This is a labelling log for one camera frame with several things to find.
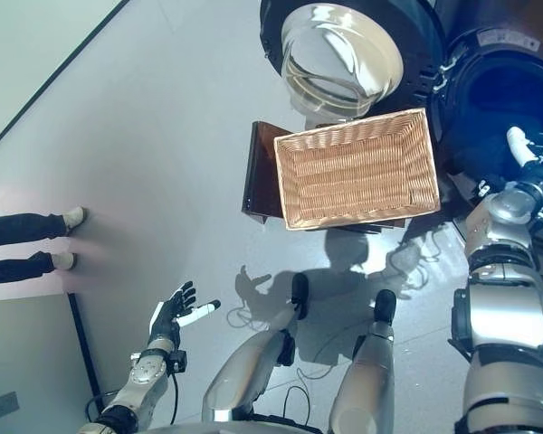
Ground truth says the robot right leg silver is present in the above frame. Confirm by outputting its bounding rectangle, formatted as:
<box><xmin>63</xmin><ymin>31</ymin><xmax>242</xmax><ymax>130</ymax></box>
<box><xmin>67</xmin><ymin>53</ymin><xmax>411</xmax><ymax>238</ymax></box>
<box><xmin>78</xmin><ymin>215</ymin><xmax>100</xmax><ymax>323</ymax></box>
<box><xmin>328</xmin><ymin>288</ymin><xmax>397</xmax><ymax>434</ymax></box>

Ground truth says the flat rectangular wicker basket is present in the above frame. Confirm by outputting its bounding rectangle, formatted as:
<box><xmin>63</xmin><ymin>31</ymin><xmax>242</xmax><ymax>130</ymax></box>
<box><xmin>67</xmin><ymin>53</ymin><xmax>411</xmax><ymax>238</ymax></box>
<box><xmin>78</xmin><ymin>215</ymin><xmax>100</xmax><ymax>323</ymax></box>
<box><xmin>273</xmin><ymin>107</ymin><xmax>443</xmax><ymax>231</ymax></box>

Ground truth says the dark grey washing machine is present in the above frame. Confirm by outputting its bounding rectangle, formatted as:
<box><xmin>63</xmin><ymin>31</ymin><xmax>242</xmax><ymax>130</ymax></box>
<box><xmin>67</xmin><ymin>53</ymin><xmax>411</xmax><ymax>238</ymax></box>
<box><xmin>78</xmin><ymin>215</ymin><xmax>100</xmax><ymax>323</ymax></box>
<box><xmin>424</xmin><ymin>0</ymin><xmax>543</xmax><ymax>266</ymax></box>

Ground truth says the round glass washer door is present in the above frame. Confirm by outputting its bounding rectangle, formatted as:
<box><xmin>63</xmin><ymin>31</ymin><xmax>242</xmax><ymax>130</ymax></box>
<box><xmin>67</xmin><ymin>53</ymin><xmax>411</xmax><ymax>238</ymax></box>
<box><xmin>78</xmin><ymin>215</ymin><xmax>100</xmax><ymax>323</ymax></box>
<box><xmin>258</xmin><ymin>0</ymin><xmax>447</xmax><ymax>119</ymax></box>

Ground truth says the brown amber acrylic stool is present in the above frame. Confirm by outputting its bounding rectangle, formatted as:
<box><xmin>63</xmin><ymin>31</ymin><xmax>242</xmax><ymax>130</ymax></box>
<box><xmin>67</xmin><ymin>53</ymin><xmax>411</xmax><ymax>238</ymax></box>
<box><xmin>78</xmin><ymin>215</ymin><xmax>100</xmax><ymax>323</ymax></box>
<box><xmin>241</xmin><ymin>120</ymin><xmax>408</xmax><ymax>234</ymax></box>

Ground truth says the robot leg silver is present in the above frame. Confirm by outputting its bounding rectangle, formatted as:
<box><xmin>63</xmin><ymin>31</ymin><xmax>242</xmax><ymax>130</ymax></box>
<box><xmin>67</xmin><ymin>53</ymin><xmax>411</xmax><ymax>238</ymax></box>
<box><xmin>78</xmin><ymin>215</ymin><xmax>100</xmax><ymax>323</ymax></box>
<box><xmin>201</xmin><ymin>272</ymin><xmax>310</xmax><ymax>427</ymax></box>
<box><xmin>328</xmin><ymin>288</ymin><xmax>397</xmax><ymax>434</ymax></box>

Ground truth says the robot right hand black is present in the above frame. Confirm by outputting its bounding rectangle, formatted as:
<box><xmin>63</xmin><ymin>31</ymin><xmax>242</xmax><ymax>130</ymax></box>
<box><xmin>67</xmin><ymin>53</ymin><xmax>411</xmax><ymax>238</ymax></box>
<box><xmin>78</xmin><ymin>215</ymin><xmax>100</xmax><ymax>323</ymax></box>
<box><xmin>505</xmin><ymin>126</ymin><xmax>543</xmax><ymax>196</ymax></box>

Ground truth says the robot torso grey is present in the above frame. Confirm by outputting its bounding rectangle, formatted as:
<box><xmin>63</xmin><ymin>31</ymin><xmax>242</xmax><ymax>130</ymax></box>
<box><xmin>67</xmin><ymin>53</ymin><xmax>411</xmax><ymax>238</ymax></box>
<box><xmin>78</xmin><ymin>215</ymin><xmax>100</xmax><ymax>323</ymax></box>
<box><xmin>135</xmin><ymin>413</ymin><xmax>322</xmax><ymax>434</ymax></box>

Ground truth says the robot left hand black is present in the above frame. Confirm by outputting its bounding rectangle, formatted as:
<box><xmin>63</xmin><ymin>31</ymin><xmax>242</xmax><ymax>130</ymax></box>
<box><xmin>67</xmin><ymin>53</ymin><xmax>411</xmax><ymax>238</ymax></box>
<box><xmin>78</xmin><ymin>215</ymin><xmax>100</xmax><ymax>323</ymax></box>
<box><xmin>148</xmin><ymin>280</ymin><xmax>222</xmax><ymax>349</ymax></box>

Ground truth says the robot left leg silver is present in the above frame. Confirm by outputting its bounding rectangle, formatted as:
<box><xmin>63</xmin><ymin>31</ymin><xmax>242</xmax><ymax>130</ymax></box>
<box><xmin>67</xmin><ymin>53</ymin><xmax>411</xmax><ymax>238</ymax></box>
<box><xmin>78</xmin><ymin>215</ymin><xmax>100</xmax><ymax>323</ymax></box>
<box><xmin>201</xmin><ymin>272</ymin><xmax>310</xmax><ymax>427</ymax></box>

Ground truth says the grey wall socket plate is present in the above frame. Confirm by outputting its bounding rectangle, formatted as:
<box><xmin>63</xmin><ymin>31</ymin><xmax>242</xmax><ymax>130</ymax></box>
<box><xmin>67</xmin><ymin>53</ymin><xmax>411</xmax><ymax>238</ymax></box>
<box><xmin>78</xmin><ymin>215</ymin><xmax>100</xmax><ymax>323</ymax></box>
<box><xmin>0</xmin><ymin>392</ymin><xmax>19</xmax><ymax>418</ymax></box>

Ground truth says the black leg cable loop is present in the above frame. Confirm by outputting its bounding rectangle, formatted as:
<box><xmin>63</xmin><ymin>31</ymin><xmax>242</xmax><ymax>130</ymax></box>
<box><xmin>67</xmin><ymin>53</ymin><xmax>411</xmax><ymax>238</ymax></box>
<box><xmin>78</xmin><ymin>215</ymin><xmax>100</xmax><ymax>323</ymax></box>
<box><xmin>281</xmin><ymin>383</ymin><xmax>311</xmax><ymax>426</ymax></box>

